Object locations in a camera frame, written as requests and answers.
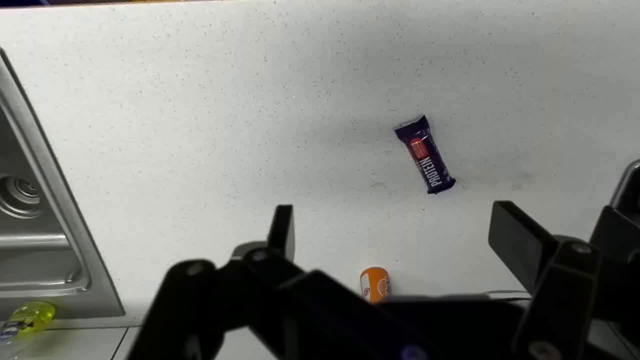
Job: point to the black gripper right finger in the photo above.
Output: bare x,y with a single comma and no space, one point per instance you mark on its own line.
567,293

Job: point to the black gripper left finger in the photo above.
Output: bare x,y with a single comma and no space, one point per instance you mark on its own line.
201,307

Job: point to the purple protein bar packet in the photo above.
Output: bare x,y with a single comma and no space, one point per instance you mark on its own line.
425,155

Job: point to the stainless steel sink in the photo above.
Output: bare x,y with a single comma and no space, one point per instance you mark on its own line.
40,253

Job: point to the yellow dish soap bottle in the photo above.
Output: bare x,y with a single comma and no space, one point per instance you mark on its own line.
31,317

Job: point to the orange soda can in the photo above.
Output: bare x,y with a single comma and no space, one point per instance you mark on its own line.
375,285

